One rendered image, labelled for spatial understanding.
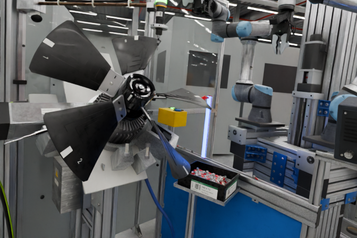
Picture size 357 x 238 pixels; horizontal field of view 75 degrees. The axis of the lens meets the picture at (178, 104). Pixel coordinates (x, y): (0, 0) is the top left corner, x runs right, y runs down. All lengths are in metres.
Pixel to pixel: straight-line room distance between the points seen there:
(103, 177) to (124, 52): 0.53
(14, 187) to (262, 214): 1.19
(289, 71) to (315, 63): 3.78
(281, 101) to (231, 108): 1.48
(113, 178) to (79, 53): 0.48
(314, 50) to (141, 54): 0.93
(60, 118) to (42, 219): 1.14
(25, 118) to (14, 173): 0.62
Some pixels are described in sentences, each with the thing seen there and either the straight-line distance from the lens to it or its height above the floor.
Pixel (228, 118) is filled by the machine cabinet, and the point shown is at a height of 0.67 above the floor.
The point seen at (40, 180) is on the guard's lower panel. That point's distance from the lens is 1.65.
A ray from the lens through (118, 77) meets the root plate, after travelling 0.90.
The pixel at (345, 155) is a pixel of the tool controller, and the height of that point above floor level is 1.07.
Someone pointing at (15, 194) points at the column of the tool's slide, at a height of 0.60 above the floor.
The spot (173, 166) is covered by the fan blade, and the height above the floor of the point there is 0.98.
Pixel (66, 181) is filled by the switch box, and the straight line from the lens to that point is 1.19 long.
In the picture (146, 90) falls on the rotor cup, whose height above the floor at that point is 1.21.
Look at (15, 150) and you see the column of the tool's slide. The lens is 1.41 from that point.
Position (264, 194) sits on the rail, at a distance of 1.09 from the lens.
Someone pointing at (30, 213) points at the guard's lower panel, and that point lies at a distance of 1.73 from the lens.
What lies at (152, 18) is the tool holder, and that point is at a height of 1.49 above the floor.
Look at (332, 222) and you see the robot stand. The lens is 1.83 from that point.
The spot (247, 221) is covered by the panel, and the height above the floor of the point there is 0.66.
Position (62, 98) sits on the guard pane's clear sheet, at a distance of 1.56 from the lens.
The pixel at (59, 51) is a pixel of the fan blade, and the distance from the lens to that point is 0.91.
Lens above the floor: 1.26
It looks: 6 degrees down
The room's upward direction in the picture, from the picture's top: 5 degrees clockwise
